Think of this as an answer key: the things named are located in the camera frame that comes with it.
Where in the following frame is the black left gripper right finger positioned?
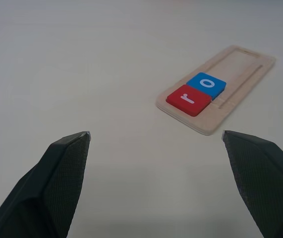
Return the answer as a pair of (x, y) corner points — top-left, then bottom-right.
(221, 130), (283, 238)

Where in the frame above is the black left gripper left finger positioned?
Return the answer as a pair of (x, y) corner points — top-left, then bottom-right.
(0, 131), (92, 238)

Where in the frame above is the light wooden letter tray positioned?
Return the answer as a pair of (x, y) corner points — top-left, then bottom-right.
(155, 44), (277, 136)

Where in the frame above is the red letter tile r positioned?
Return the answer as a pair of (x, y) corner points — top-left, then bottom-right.
(165, 84), (212, 117)

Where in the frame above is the blue letter tile o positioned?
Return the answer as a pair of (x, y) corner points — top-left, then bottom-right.
(185, 72), (226, 101)

